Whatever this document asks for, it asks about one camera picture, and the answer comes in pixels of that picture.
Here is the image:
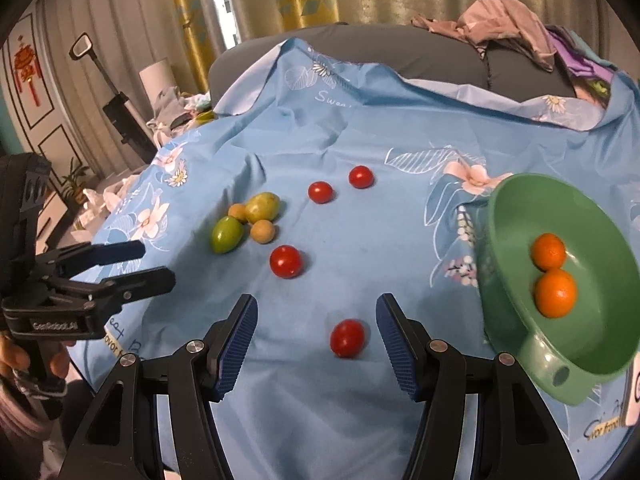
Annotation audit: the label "red chinese knot decoration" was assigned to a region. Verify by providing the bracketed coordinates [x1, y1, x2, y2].
[13, 36, 42, 107]

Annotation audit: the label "blue floral cloth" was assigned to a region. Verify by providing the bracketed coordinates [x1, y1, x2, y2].
[72, 39, 639, 479]

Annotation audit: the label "red cherry tomato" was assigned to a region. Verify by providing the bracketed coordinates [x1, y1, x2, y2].
[330, 318, 367, 359]
[269, 245, 304, 278]

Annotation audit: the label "white table lamp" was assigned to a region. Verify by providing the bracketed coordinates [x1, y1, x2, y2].
[139, 58, 177, 105]

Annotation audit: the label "yellow-green oval fruit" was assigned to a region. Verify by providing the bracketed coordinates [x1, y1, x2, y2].
[245, 192, 280, 224]

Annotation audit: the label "cluttered clothes heap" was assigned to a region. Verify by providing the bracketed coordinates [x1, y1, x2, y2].
[146, 87, 217, 148]

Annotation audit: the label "beige and yellow curtains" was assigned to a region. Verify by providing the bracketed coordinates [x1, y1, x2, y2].
[37, 0, 622, 174]

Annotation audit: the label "lower orange tangerine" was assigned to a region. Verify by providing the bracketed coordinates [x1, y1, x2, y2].
[534, 269, 578, 318]

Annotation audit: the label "grey sofa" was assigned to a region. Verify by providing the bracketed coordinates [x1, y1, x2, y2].
[208, 23, 576, 107]

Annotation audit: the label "tan round fruit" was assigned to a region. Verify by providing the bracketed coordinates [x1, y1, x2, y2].
[250, 219, 277, 245]

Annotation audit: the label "green oval fruit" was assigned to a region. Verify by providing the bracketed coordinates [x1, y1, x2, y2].
[210, 216, 244, 254]

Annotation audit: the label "green plastic bowl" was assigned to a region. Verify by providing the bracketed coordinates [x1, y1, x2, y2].
[476, 174, 639, 405]

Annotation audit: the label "upper orange tangerine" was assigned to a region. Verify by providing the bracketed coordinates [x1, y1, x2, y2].
[530, 232, 566, 272]

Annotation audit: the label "black stick vacuum cleaner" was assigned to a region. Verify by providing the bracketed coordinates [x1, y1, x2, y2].
[68, 32, 157, 164]

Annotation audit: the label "small orange-tan round fruit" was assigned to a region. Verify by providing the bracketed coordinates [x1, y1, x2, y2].
[227, 203, 247, 223]

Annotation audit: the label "purple garment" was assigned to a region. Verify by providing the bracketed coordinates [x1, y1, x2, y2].
[546, 25, 617, 84]

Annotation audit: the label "orange tangerine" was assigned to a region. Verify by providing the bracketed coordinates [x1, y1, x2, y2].
[534, 269, 578, 318]
[530, 232, 566, 272]

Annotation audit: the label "pink clothes pile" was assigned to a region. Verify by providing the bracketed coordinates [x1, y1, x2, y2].
[410, 0, 556, 73]

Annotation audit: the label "person's left hand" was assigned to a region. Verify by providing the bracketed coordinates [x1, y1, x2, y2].
[0, 333, 74, 378]

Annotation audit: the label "small potted plant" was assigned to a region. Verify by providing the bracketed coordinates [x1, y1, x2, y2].
[62, 158, 90, 206]

